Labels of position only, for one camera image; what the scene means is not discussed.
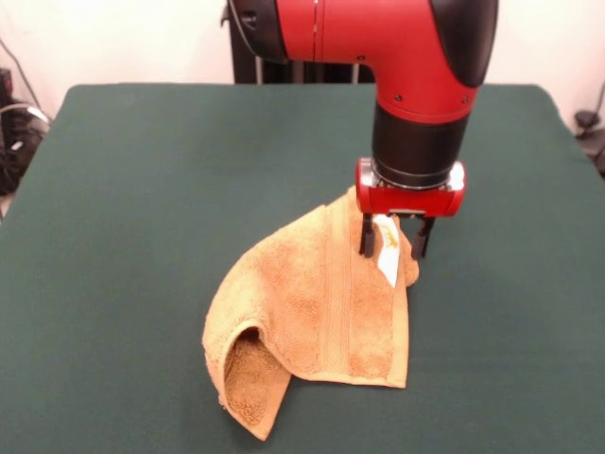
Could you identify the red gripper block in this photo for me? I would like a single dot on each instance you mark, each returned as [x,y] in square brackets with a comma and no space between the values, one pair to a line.
[409,203]

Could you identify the tan terry towel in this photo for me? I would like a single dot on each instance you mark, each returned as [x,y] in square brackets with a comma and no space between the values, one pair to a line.
[307,307]

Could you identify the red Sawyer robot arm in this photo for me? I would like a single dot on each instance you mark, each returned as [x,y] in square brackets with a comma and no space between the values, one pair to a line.
[392,61]

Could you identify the dark green table cloth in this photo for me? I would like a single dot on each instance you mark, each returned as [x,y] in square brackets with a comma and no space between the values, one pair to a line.
[118,236]

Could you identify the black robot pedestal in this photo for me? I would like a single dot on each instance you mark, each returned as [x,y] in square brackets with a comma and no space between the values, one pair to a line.
[246,71]

